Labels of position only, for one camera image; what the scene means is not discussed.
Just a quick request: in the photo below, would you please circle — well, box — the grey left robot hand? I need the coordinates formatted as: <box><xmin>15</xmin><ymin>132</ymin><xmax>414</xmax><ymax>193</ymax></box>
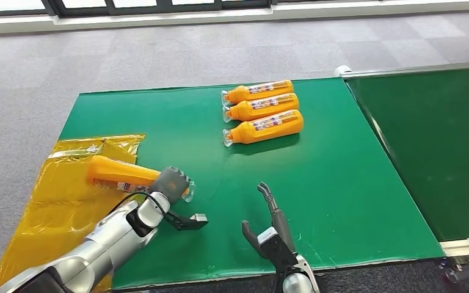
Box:
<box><xmin>149</xmin><ymin>166</ymin><xmax>191</xmax><ymax>204</ymax></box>

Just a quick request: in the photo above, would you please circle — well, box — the green table mat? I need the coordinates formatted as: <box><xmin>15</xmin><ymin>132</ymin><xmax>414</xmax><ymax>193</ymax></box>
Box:
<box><xmin>58</xmin><ymin>78</ymin><xmax>446</xmax><ymax>291</ymax></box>

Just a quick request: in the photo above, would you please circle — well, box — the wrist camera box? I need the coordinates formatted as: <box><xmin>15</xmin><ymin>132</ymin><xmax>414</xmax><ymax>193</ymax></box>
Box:
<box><xmin>257</xmin><ymin>227</ymin><xmax>299</xmax><ymax>276</ymax></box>
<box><xmin>164</xmin><ymin>212</ymin><xmax>209</xmax><ymax>232</ymax></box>

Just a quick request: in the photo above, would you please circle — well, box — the dark green conveyor belt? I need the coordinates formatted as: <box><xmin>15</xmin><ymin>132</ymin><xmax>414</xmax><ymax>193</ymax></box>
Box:
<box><xmin>344</xmin><ymin>67</ymin><xmax>469</xmax><ymax>242</ymax></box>

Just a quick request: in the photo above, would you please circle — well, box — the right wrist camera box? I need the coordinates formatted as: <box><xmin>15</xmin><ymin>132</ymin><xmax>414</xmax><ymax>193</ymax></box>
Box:
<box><xmin>257</xmin><ymin>227</ymin><xmax>299</xmax><ymax>276</ymax></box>

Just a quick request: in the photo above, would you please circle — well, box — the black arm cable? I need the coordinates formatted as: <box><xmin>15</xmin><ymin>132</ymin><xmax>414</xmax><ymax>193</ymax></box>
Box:
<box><xmin>274</xmin><ymin>270</ymin><xmax>289</xmax><ymax>293</ymax></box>
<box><xmin>107</xmin><ymin>191</ymin><xmax>180</xmax><ymax>227</ymax></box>

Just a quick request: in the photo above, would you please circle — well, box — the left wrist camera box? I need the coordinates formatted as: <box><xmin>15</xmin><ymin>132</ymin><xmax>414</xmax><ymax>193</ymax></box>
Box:
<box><xmin>164</xmin><ymin>212</ymin><xmax>209</xmax><ymax>232</ymax></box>

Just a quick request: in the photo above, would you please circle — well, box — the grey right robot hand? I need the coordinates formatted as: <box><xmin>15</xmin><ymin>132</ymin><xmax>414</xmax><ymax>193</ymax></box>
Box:
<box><xmin>241</xmin><ymin>182</ymin><xmax>299</xmax><ymax>260</ymax></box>

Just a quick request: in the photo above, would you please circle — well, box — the yellow plastic wrapped sheet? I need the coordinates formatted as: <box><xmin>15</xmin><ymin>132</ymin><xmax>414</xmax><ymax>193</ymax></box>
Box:
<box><xmin>0</xmin><ymin>134</ymin><xmax>147</xmax><ymax>293</ymax></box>

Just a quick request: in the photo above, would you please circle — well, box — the white window sill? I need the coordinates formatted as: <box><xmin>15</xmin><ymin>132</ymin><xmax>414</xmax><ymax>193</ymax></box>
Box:
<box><xmin>0</xmin><ymin>0</ymin><xmax>469</xmax><ymax>37</ymax></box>

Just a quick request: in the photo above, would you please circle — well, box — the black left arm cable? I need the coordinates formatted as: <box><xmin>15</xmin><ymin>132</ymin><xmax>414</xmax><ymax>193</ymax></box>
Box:
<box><xmin>107</xmin><ymin>191</ymin><xmax>180</xmax><ymax>227</ymax></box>

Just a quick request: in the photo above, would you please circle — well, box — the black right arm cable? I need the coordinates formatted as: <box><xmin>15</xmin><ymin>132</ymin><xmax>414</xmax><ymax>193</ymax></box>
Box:
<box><xmin>274</xmin><ymin>270</ymin><xmax>289</xmax><ymax>293</ymax></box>

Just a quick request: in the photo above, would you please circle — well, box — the black window frame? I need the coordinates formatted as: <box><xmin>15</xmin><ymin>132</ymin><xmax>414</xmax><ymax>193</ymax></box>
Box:
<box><xmin>0</xmin><ymin>0</ymin><xmax>381</xmax><ymax>18</ymax></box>

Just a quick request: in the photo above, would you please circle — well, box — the black metal floor device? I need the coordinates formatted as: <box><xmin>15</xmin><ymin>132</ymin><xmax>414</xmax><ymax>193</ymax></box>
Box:
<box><xmin>438</xmin><ymin>253</ymin><xmax>469</xmax><ymax>284</ymax></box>

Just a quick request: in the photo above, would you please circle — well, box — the orange plastic bottle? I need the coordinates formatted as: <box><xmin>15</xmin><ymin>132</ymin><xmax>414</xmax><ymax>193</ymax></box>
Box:
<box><xmin>87</xmin><ymin>155</ymin><xmax>196</xmax><ymax>203</ymax></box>
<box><xmin>220</xmin><ymin>79</ymin><xmax>295</xmax><ymax>107</ymax></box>
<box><xmin>222</xmin><ymin>93</ymin><xmax>300</xmax><ymax>123</ymax></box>
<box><xmin>222</xmin><ymin>109</ymin><xmax>305</xmax><ymax>148</ymax></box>

